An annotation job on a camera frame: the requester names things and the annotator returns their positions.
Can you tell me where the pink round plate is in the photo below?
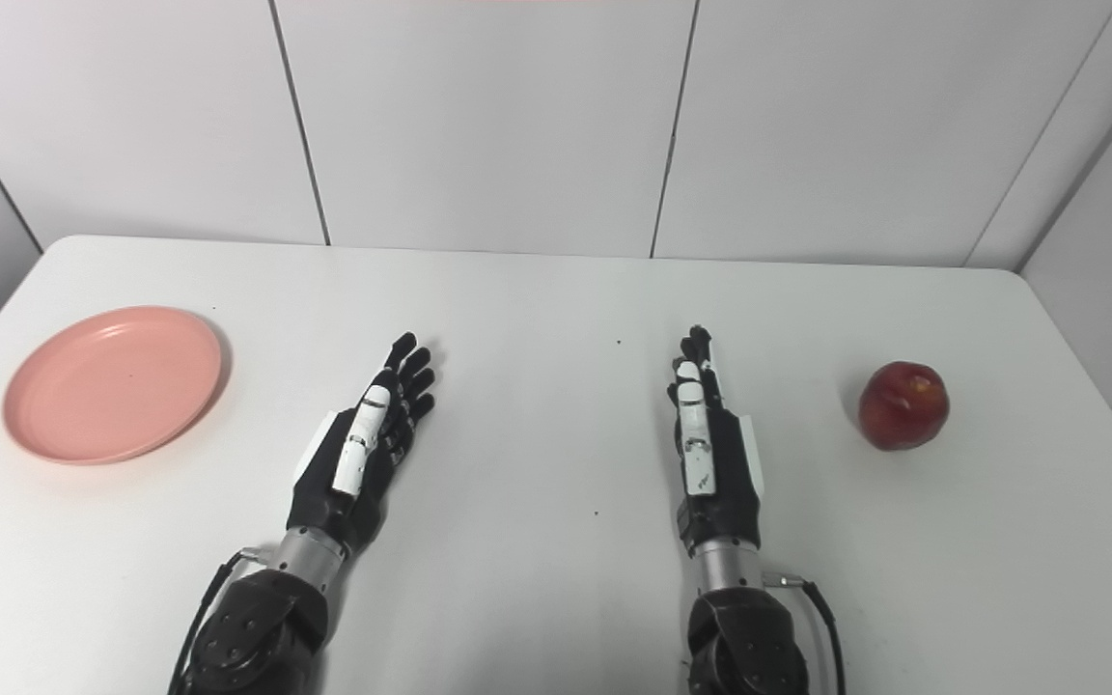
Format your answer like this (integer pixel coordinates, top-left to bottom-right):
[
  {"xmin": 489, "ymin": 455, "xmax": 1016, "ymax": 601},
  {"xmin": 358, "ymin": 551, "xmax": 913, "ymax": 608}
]
[{"xmin": 3, "ymin": 306, "xmax": 225, "ymax": 466}]

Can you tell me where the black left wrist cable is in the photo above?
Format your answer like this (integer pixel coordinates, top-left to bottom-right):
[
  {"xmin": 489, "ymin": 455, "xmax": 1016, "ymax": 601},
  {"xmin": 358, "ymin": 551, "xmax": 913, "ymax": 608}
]
[{"xmin": 168, "ymin": 547, "xmax": 269, "ymax": 695}]

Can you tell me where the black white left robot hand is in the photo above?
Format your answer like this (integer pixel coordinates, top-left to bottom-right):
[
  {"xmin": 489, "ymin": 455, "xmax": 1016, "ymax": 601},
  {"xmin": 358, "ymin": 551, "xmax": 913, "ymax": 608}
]
[{"xmin": 286, "ymin": 332, "xmax": 438, "ymax": 556}]

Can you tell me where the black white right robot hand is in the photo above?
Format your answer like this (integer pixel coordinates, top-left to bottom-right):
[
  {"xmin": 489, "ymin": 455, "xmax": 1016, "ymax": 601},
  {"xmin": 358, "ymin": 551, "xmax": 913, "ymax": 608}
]
[{"xmin": 666, "ymin": 325, "xmax": 767, "ymax": 560}]

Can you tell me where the red apple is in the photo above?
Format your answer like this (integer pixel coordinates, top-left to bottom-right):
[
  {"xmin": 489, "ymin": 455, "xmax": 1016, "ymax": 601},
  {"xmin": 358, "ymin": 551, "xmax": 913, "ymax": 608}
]
[{"xmin": 857, "ymin": 361, "xmax": 951, "ymax": 452}]

